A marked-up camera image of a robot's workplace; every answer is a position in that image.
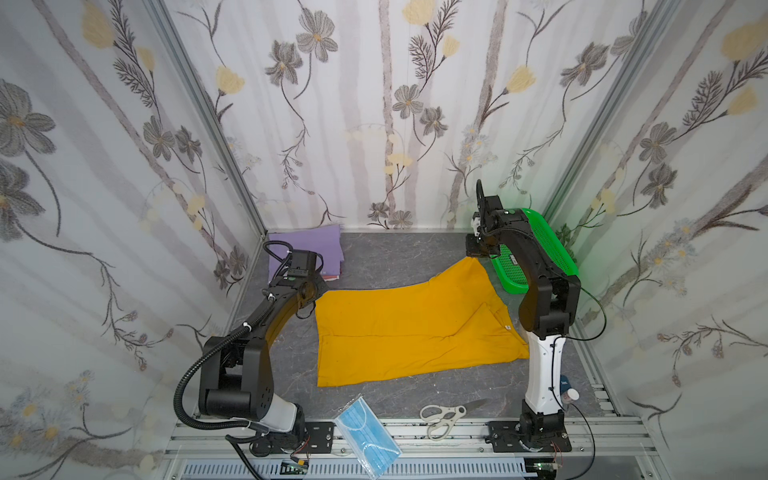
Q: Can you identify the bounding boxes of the yellow t-shirt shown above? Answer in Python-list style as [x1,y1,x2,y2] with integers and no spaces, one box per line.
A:
[315,258,529,387]

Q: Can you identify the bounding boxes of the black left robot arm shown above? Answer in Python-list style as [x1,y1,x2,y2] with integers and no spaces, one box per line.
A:
[173,276,327,450]

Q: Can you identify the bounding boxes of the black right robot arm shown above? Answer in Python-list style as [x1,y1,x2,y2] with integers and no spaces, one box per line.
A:
[466,191,582,452]

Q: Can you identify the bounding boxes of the green plastic basket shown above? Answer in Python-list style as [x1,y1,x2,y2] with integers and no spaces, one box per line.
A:
[491,208,581,294]

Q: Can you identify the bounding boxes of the folded purple t-shirt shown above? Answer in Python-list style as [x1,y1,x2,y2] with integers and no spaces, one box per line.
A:
[268,225,344,275]

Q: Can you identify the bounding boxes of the blue face mask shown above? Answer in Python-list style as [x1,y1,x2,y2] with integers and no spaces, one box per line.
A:
[334,395,402,479]

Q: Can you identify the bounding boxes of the small blue box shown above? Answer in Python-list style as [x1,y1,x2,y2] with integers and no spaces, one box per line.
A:
[559,375,571,392]

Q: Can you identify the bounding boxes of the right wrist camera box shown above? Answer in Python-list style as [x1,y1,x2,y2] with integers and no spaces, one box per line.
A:
[471,213,482,238]

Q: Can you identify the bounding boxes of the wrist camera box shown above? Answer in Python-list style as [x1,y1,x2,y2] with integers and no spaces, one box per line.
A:
[471,213,482,238]
[286,250,318,278]

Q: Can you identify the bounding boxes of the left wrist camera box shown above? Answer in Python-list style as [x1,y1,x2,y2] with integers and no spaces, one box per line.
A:
[286,250,318,278]

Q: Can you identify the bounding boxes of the white handled scissors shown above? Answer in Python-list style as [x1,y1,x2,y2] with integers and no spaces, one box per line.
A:
[419,399,487,441]

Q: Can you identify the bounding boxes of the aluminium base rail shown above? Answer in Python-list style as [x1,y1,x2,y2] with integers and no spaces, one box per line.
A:
[153,417,671,479]

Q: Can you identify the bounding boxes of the aluminium corner post right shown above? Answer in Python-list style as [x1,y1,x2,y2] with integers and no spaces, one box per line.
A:
[543,0,682,221]

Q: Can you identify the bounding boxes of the aluminium corner post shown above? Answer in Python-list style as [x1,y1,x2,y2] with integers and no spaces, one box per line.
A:
[143,0,267,240]
[543,0,682,221]

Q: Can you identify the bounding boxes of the aluminium corner post left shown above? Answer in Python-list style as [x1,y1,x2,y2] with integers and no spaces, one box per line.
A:
[143,0,267,240]

